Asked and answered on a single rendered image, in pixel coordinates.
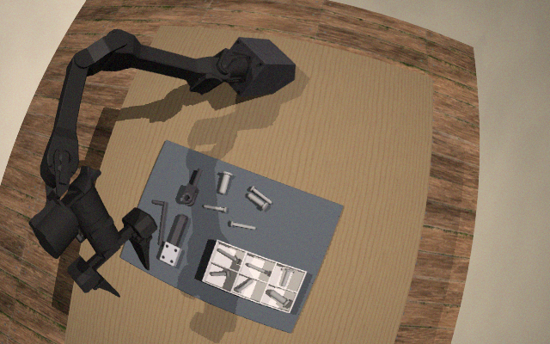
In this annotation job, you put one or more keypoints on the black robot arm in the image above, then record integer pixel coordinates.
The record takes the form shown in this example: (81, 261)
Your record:
(57, 224)

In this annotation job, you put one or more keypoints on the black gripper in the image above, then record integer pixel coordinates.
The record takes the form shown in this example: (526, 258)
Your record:
(106, 240)

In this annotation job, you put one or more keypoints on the white compartment tray with metal parts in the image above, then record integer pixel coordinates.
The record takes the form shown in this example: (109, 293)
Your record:
(257, 288)

